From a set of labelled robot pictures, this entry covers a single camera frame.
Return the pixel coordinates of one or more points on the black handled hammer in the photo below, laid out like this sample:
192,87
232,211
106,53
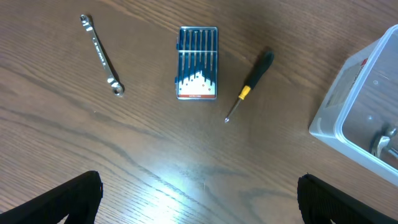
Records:
383,143

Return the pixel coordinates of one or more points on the blue precision screwdriver set case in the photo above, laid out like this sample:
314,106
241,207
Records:
197,71

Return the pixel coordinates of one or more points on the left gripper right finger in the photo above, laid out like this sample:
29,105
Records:
321,203

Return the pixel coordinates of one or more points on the clear plastic container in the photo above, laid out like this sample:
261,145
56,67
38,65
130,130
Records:
362,102

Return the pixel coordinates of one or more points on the silver ring wrench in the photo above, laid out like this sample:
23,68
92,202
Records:
111,76

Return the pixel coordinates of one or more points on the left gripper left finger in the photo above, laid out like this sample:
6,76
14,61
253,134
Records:
75,201

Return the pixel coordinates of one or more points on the black yellow screwdriver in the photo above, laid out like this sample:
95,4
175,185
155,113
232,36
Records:
260,67

